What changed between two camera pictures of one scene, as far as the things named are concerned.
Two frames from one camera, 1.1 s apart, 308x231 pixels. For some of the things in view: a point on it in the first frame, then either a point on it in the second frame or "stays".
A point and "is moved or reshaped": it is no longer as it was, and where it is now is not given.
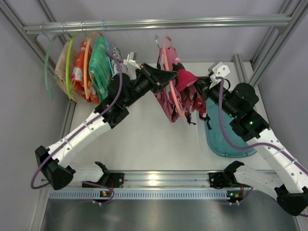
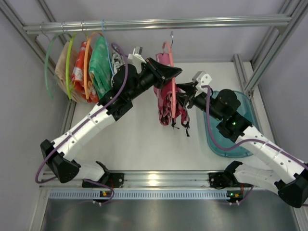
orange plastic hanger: [85, 62] stays
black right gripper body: [204, 87] → [190, 96]
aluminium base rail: [179, 180] stays
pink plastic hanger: [172, 82] is moved or reshaped
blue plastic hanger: [103, 22] stays
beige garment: [60, 70] stays
